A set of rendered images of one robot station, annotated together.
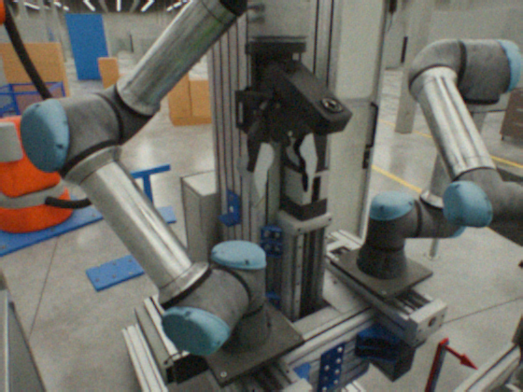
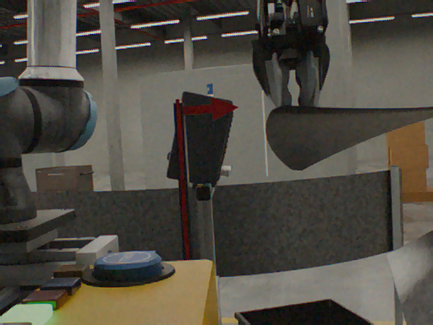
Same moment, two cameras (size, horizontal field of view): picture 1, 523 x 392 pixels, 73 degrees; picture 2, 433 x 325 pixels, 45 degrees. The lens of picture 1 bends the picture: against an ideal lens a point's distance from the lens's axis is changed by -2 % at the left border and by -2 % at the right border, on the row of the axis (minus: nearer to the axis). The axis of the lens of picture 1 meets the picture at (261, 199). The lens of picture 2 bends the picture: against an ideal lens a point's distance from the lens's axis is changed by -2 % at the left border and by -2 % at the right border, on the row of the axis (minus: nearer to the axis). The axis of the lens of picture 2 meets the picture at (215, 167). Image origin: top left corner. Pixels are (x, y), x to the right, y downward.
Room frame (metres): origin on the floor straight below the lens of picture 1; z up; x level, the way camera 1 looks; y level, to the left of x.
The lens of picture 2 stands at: (0.12, 0.11, 1.15)
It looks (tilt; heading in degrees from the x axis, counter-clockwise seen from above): 3 degrees down; 306
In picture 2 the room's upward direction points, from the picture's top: 3 degrees counter-clockwise
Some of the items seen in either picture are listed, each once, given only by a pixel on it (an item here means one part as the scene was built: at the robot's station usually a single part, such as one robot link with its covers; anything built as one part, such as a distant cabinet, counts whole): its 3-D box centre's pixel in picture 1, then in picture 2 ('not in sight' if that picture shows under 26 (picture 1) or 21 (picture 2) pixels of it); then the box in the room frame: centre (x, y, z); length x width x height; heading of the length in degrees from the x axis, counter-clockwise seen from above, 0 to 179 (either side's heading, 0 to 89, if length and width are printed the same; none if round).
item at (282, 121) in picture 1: (274, 91); not in sight; (0.49, -0.02, 1.62); 0.09 x 0.08 x 0.12; 34
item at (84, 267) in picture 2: not in sight; (72, 272); (0.37, -0.09, 1.08); 0.02 x 0.02 x 0.01; 34
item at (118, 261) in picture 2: not in sight; (128, 268); (0.34, -0.11, 1.08); 0.04 x 0.04 x 0.02
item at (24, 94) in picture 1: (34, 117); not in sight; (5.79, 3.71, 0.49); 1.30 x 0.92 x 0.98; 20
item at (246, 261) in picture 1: (237, 273); not in sight; (0.65, 0.05, 1.20); 0.13 x 0.12 x 0.14; 156
